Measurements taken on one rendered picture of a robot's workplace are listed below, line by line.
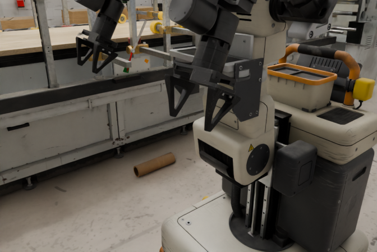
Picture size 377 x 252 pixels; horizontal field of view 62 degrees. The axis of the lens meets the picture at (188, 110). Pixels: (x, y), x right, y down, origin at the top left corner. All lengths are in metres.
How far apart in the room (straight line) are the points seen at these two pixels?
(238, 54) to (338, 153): 0.46
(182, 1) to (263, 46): 0.43
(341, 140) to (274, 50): 0.35
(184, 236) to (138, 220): 0.56
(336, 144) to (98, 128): 1.67
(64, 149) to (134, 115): 0.56
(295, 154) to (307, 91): 0.25
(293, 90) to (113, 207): 1.28
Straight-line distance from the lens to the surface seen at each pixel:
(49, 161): 2.24
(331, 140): 1.07
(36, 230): 1.97
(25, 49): 1.94
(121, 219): 1.90
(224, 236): 1.36
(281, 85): 1.18
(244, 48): 0.82
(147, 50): 1.94
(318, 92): 1.15
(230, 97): 0.53
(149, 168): 2.20
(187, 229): 1.38
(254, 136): 0.93
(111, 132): 2.34
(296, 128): 1.13
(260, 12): 0.81
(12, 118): 1.87
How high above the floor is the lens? 1.22
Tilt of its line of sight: 22 degrees down
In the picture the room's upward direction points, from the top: straight up
